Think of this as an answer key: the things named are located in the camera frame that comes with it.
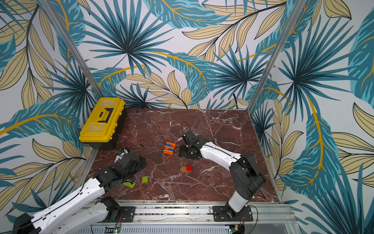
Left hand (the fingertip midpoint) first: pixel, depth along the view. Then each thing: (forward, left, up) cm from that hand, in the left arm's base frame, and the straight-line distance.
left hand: (139, 166), depth 80 cm
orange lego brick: (+19, -16, -8) cm, 26 cm away
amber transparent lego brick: (+3, -24, -9) cm, 26 cm away
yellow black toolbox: (+18, +24, +8) cm, 30 cm away
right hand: (+9, -24, -3) cm, 26 cm away
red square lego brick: (+2, -28, -8) cm, 29 cm away
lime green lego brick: (-8, +6, -8) cm, 13 cm away
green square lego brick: (-5, -2, -8) cm, 10 cm away
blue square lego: (+18, -13, -8) cm, 24 cm away
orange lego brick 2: (+13, -14, -8) cm, 21 cm away
